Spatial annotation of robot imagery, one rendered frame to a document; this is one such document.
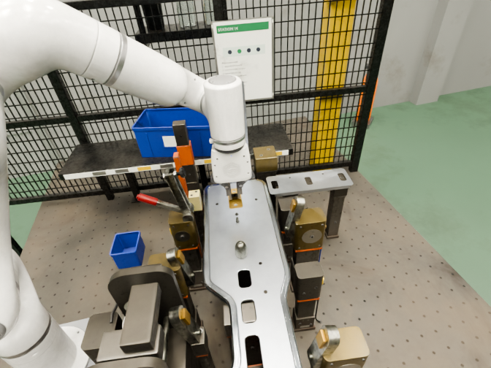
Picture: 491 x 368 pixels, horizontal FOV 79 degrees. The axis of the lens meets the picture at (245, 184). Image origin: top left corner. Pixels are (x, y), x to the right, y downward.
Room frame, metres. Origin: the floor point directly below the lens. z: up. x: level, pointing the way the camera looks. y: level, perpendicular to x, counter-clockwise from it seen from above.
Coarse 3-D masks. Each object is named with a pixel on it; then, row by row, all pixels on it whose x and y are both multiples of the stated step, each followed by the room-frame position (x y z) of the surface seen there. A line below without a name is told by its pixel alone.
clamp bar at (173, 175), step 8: (168, 168) 0.65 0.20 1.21; (160, 176) 0.64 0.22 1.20; (168, 176) 0.62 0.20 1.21; (176, 176) 0.63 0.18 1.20; (184, 176) 0.63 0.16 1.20; (168, 184) 0.62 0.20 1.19; (176, 184) 0.62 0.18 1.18; (176, 192) 0.62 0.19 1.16; (184, 192) 0.65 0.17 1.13; (176, 200) 0.62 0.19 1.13; (184, 200) 0.62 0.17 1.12; (184, 208) 0.62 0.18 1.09
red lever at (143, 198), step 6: (138, 198) 0.62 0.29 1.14; (144, 198) 0.62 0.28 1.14; (150, 198) 0.63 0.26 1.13; (156, 198) 0.64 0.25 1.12; (156, 204) 0.63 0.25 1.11; (162, 204) 0.63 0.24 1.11; (168, 204) 0.63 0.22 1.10; (174, 204) 0.64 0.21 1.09; (174, 210) 0.63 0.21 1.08; (180, 210) 0.63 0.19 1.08
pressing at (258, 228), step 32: (224, 192) 0.79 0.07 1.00; (256, 192) 0.78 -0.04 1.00; (224, 224) 0.64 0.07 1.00; (256, 224) 0.63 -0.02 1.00; (224, 256) 0.52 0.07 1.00; (256, 256) 0.51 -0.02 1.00; (224, 288) 0.42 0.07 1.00; (256, 288) 0.41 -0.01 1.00; (256, 320) 0.33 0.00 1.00; (288, 320) 0.33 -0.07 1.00; (288, 352) 0.26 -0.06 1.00
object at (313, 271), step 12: (300, 264) 0.48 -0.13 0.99; (312, 264) 0.48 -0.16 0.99; (300, 276) 0.44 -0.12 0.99; (312, 276) 0.44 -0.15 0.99; (300, 288) 0.44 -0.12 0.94; (312, 288) 0.44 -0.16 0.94; (300, 300) 0.44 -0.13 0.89; (312, 300) 0.44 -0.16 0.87; (300, 312) 0.44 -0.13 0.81; (312, 312) 0.44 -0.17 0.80; (300, 324) 0.44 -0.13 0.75; (312, 324) 0.44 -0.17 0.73
